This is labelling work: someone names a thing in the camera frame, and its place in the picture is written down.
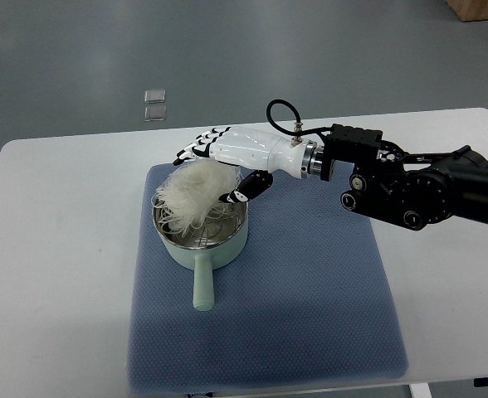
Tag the wooden cabinet corner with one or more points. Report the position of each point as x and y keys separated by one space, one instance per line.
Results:
x=469 y=10

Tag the mint green steel pot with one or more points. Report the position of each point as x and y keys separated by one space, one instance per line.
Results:
x=203 y=261

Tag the wire steaming rack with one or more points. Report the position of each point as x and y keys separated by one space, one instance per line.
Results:
x=214 y=229

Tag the white vermicelli bundle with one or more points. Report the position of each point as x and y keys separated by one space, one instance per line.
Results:
x=190 y=196

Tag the upper floor socket plate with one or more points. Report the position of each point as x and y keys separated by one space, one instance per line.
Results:
x=154 y=96

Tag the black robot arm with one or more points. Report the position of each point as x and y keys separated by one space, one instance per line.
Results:
x=404 y=189

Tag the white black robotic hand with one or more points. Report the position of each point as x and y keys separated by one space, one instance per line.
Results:
x=261 y=152

